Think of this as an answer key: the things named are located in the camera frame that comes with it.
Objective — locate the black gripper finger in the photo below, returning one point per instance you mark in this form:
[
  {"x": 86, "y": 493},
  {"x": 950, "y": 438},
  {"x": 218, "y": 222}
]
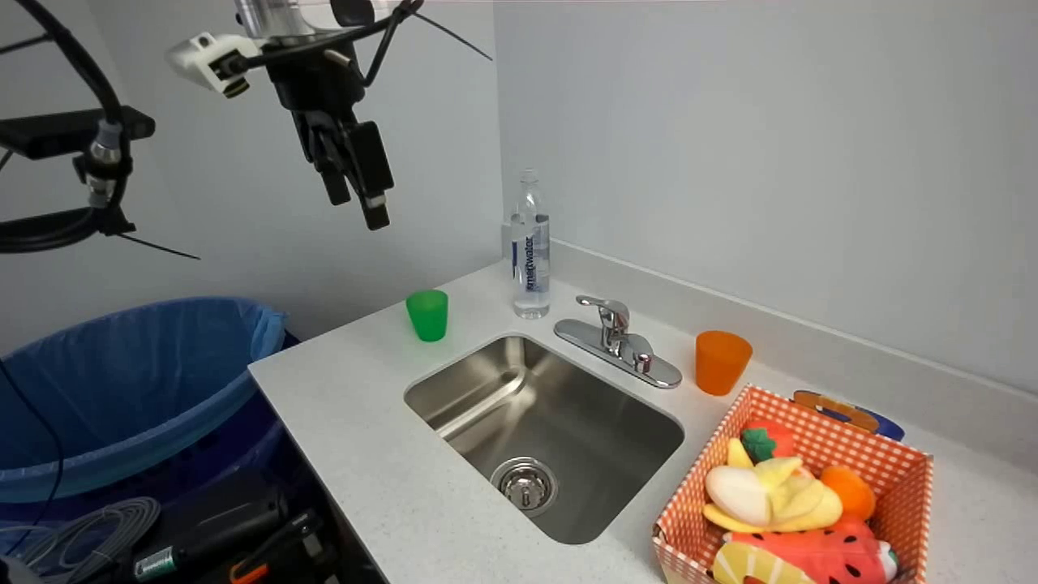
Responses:
[
  {"x": 370, "y": 173},
  {"x": 330, "y": 169}
]

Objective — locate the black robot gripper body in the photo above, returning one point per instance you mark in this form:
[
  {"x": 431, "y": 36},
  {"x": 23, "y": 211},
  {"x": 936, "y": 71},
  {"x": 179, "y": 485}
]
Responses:
[{"x": 318, "y": 87}]

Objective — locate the chrome sink faucet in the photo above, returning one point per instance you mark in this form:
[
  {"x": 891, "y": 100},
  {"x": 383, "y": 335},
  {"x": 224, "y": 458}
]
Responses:
[{"x": 619, "y": 346}]

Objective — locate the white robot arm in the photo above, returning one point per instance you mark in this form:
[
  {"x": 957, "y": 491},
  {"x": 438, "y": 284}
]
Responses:
[{"x": 308, "y": 47}]

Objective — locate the green plastic cup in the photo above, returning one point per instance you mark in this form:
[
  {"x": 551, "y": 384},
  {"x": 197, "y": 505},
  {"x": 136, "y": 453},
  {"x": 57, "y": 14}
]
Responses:
[{"x": 431, "y": 312}]

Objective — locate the clear plastic water bottle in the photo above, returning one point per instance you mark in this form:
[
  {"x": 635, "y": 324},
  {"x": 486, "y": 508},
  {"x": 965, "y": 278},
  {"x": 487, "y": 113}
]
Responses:
[{"x": 531, "y": 248}]

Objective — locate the blue lined trash bin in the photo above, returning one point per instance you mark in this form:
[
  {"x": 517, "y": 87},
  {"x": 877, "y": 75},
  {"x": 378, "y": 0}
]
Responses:
[{"x": 154, "y": 393}]

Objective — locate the stainless steel sink basin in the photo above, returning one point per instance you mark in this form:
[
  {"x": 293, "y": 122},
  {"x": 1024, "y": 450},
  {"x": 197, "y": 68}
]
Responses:
[{"x": 554, "y": 438}]

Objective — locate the black tool bag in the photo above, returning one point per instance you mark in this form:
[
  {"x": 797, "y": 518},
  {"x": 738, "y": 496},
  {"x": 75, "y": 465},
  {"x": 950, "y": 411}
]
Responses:
[{"x": 251, "y": 531}]

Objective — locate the orange plastic cup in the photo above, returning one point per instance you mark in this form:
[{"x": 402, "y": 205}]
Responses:
[{"x": 723, "y": 361}]

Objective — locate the plush red strawberry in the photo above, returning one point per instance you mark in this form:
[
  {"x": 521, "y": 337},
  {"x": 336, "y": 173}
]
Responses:
[{"x": 766, "y": 438}]

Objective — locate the plush peeled banana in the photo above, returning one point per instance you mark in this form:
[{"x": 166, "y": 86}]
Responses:
[{"x": 777, "y": 493}]

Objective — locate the orange blue toy behind box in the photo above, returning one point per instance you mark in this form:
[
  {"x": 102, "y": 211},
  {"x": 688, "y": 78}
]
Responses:
[{"x": 848, "y": 412}]

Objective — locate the plush orange fruit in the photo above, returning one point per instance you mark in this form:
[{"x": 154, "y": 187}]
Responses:
[{"x": 851, "y": 488}]

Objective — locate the plush watermelon slice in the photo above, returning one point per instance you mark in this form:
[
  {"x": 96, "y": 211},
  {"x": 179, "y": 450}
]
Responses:
[{"x": 846, "y": 551}]

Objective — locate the orange checkered box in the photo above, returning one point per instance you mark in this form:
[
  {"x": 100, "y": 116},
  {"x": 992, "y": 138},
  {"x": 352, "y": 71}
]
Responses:
[{"x": 901, "y": 478}]

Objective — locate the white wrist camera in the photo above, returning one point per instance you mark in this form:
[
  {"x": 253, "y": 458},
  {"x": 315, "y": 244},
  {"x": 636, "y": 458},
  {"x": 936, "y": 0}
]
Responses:
[{"x": 216, "y": 59}]

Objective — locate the black camera on stand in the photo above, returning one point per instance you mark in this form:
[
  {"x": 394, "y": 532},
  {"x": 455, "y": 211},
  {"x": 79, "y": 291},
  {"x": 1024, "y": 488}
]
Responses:
[{"x": 102, "y": 160}]

